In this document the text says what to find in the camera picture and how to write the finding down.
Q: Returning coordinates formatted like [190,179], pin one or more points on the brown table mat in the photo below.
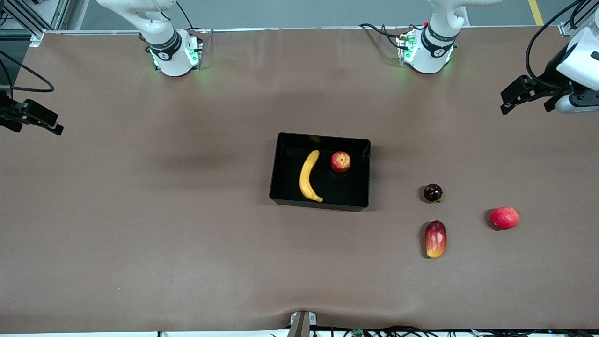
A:
[187,257]

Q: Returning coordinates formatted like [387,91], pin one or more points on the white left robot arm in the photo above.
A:
[428,54]

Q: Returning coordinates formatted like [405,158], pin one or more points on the red peach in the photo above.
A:
[504,218]

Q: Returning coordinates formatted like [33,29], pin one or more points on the aluminium frame profile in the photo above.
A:
[36,36]
[566,29]

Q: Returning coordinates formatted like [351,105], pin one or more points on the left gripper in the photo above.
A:
[550,80]

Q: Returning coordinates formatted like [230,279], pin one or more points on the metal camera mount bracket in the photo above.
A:
[302,325]

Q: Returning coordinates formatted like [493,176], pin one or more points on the yellow banana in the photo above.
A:
[306,175]

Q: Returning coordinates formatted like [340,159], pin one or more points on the black plastic box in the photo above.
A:
[337,187]

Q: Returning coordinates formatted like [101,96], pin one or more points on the red yellow mango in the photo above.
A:
[435,238]

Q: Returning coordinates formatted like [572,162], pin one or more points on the dark purple mangosteen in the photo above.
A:
[432,193]

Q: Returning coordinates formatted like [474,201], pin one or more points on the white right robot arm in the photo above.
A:
[173,58]

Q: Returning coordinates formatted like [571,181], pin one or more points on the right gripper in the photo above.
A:
[6,114]

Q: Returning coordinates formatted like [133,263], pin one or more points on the small red yellow apple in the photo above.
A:
[340,162]

